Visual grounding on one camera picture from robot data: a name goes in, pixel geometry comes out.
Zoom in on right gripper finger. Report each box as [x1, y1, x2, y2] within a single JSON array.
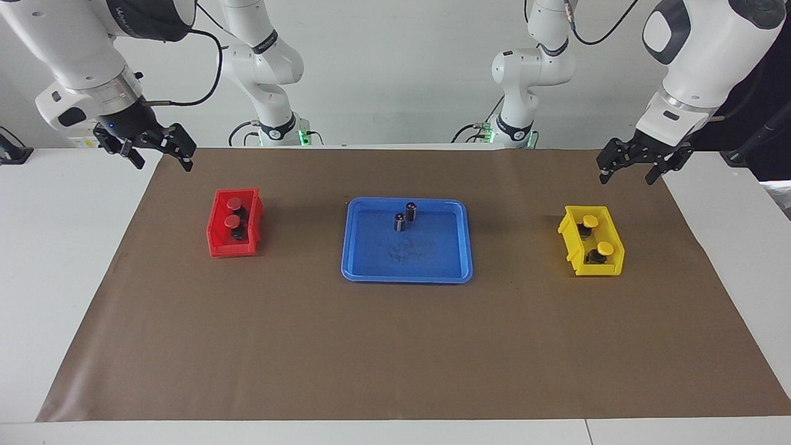
[[166, 123, 198, 173], [119, 144, 147, 170]]

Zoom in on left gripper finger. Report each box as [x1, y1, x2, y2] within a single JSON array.
[[646, 159, 675, 185], [598, 153, 622, 185]]

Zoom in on blue plastic tray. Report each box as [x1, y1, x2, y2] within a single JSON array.
[[341, 197, 474, 284]]

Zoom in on yellow plastic bin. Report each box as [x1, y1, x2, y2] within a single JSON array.
[[557, 205, 625, 277]]

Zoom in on black stand pole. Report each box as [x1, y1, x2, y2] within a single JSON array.
[[720, 105, 791, 167]]

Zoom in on red plastic bin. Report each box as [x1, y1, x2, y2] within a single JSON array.
[[206, 188, 265, 258]]

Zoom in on black background panel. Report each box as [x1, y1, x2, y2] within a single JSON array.
[[689, 25, 791, 181]]

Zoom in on brown table mat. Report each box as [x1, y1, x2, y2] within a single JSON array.
[[36, 147, 791, 423]]

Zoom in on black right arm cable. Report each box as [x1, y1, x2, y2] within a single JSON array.
[[148, 0, 224, 107]]

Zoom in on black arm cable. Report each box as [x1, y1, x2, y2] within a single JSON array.
[[565, 0, 640, 46], [148, 0, 224, 107]]

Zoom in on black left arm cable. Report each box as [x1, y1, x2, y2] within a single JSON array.
[[565, 0, 640, 46]]

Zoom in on black clamp mount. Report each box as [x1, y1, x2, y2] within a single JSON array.
[[0, 127, 34, 166]]

